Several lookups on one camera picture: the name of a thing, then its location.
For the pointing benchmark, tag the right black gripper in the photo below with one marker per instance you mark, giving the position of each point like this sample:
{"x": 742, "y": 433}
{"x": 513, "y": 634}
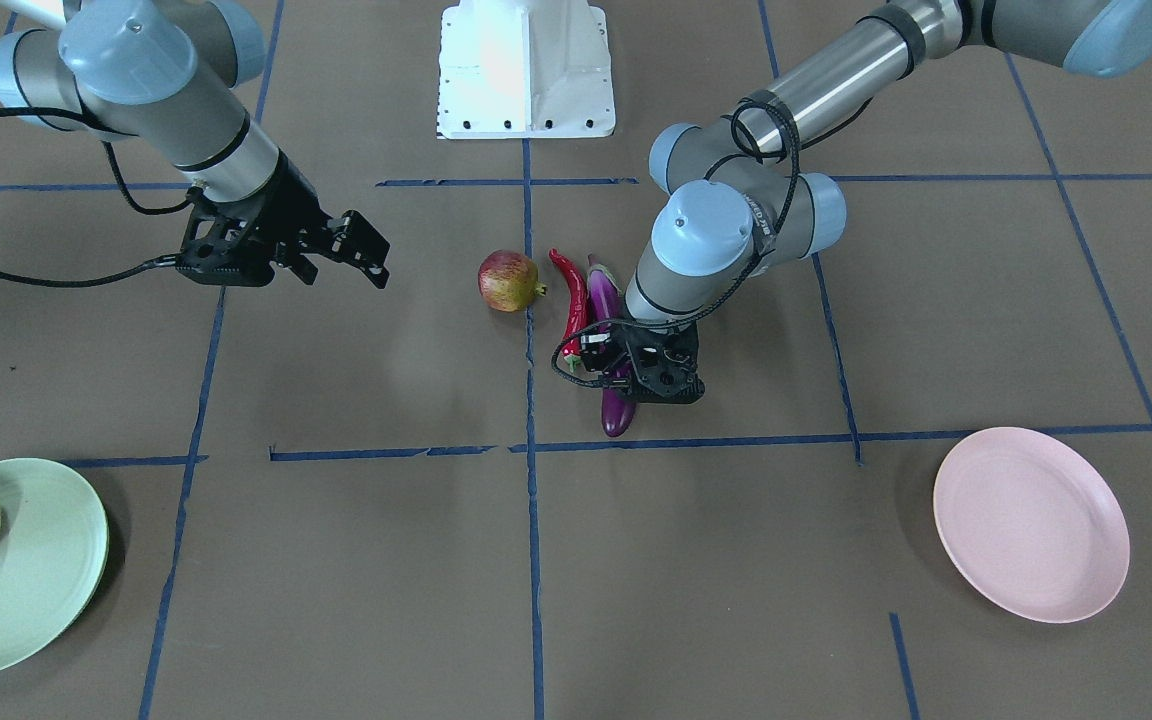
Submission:
{"x": 293, "y": 205}

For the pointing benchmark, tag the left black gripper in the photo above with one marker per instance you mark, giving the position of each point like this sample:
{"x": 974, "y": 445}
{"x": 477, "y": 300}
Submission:
{"x": 600, "y": 352}

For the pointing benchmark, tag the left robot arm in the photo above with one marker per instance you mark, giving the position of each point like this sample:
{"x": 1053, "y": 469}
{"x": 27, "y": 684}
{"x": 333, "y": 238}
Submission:
{"x": 738, "y": 200}

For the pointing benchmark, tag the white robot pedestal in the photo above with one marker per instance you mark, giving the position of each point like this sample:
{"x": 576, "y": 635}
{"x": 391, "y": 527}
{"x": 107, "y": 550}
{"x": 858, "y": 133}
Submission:
{"x": 524, "y": 69}

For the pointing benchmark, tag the pink plate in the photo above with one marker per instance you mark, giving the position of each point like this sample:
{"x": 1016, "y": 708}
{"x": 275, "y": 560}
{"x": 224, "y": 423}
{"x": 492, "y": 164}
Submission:
{"x": 1031, "y": 525}

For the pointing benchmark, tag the red chili pepper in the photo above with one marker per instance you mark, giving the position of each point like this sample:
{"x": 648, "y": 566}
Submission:
{"x": 577, "y": 310}

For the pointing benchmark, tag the green plate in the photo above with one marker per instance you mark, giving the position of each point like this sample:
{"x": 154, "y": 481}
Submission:
{"x": 54, "y": 544}

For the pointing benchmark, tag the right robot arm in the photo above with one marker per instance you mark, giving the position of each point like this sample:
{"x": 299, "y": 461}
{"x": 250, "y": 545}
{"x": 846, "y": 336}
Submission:
{"x": 165, "y": 72}

